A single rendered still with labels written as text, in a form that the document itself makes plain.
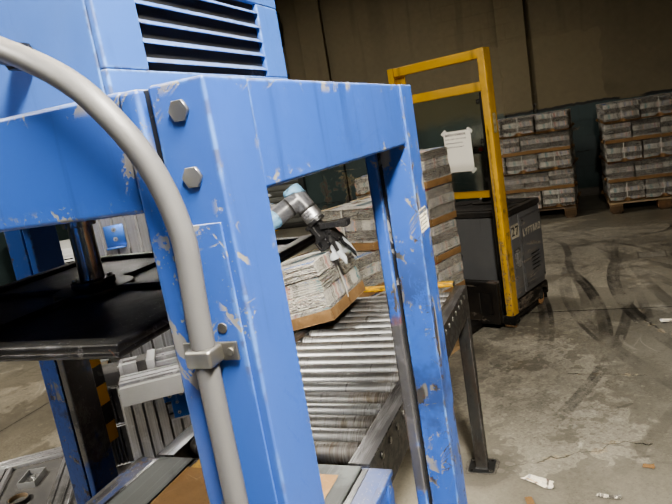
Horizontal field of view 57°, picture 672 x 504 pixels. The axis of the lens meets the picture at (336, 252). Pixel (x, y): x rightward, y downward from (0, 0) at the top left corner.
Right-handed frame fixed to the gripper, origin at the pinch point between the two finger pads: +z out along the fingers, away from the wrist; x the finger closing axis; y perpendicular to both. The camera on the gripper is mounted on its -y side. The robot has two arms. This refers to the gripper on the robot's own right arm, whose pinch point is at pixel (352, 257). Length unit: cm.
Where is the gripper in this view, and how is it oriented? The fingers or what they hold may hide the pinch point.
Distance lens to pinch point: 234.4
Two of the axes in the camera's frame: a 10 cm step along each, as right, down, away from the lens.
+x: -3.4, 2.5, -9.1
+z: 6.3, 7.8, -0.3
